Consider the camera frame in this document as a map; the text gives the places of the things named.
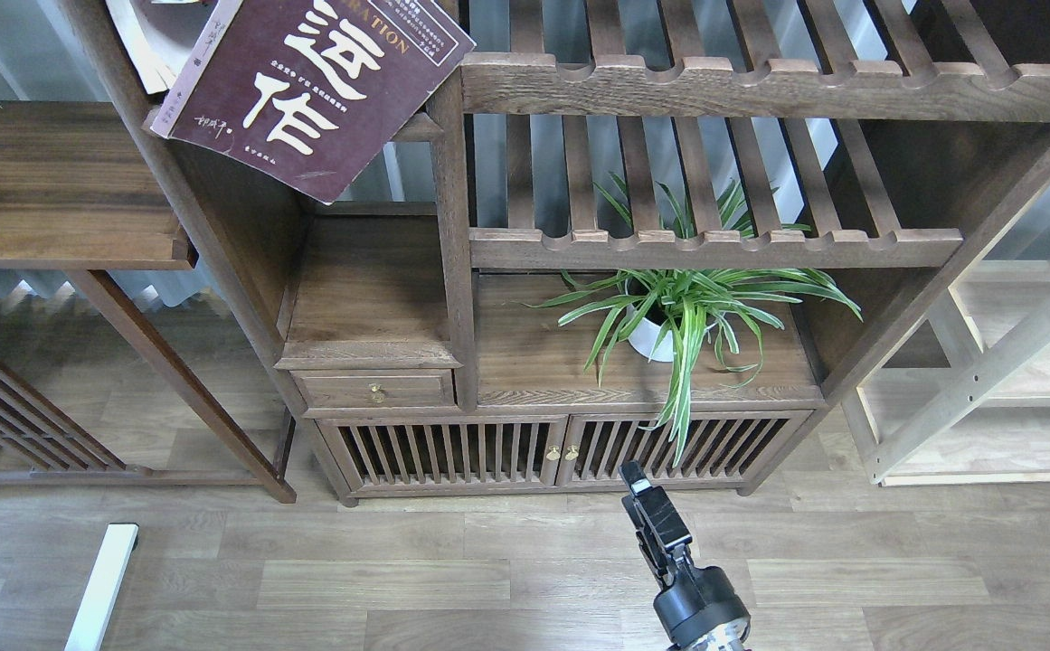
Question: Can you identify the dark brown book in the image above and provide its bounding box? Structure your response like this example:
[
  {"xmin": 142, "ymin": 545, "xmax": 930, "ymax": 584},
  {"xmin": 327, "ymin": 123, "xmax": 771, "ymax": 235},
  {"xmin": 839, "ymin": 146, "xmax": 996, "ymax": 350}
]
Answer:
[{"xmin": 151, "ymin": 1, "xmax": 476, "ymax": 203}]

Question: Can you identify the dark wooden side table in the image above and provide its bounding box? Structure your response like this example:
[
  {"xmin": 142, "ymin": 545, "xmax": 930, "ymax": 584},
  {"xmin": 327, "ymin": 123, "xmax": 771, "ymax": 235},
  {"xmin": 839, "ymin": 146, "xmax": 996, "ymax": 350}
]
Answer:
[{"xmin": 0, "ymin": 100, "xmax": 296, "ymax": 504}]

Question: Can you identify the dark wooden bookshelf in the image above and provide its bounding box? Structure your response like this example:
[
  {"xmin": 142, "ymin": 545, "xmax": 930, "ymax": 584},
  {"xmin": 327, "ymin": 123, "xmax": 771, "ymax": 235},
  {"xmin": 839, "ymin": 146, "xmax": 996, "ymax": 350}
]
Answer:
[{"xmin": 59, "ymin": 1, "xmax": 1050, "ymax": 505}]

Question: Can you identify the light wooden shelf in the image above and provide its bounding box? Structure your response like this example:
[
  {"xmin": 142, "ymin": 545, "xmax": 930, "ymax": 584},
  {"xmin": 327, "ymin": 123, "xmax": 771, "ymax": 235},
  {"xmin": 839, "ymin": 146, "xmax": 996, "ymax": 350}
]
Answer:
[{"xmin": 843, "ymin": 259, "xmax": 1050, "ymax": 486}]

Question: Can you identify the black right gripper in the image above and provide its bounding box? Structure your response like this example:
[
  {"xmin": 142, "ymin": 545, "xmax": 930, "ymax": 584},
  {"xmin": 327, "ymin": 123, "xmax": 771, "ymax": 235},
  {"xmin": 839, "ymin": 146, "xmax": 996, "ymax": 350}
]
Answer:
[{"xmin": 620, "ymin": 460, "xmax": 751, "ymax": 650}]

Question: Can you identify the white stand leg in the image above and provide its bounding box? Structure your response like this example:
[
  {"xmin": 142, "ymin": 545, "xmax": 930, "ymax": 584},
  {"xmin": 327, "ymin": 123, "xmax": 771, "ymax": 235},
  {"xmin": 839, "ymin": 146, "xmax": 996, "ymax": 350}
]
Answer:
[{"xmin": 64, "ymin": 523, "xmax": 139, "ymax": 650}]

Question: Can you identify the red paperback book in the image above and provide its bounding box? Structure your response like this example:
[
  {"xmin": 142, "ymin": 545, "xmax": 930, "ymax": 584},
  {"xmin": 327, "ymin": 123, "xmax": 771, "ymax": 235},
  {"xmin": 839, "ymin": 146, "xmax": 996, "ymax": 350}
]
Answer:
[{"xmin": 106, "ymin": 1, "xmax": 214, "ymax": 95}]

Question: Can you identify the white plant pot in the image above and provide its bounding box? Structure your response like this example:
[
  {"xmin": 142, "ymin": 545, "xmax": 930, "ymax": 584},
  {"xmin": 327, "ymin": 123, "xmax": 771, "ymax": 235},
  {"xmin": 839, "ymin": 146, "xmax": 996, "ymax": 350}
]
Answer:
[{"xmin": 628, "ymin": 309, "xmax": 675, "ymax": 363}]

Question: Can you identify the green spider plant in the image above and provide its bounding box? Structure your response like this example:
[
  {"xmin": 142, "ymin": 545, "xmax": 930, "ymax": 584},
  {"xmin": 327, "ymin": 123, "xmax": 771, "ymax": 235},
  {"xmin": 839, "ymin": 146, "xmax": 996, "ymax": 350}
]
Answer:
[{"xmin": 530, "ymin": 171, "xmax": 863, "ymax": 468}]

